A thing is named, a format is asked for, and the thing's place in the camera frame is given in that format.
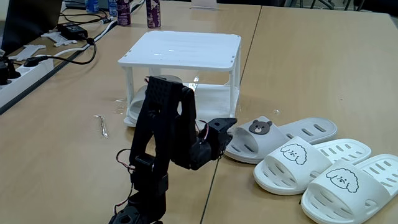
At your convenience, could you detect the grey bear slipper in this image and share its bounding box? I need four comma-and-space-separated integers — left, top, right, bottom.
224, 115, 338, 165
127, 74, 187, 124

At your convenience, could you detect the purple drink can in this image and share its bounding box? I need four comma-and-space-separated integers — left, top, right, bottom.
146, 0, 162, 29
116, 0, 132, 27

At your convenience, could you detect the black power plug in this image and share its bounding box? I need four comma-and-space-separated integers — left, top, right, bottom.
0, 59, 21, 86

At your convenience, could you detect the white power strip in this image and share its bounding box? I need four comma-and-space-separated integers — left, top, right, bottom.
0, 55, 55, 108

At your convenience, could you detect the black plug with cable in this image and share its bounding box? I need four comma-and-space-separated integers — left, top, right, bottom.
23, 37, 98, 68

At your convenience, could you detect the white dog slipper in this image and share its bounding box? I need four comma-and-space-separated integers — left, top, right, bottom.
300, 154, 398, 224
253, 136, 373, 196

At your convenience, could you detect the white two-tier shoe rack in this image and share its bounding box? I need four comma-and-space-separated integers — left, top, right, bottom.
118, 30, 243, 128

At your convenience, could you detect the black power adapter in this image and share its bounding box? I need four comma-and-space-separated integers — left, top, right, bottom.
57, 22, 89, 40

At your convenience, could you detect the black cable bundle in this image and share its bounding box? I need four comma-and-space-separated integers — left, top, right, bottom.
59, 7, 110, 26

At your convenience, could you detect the white plastic bracket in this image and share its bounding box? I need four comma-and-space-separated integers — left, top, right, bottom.
40, 30, 78, 48
8, 44, 47, 62

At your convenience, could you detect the black chair base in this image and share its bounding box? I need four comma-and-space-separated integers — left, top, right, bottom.
284, 0, 366, 11

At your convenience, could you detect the black laptop screen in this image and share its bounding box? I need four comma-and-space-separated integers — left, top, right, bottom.
1, 0, 63, 55

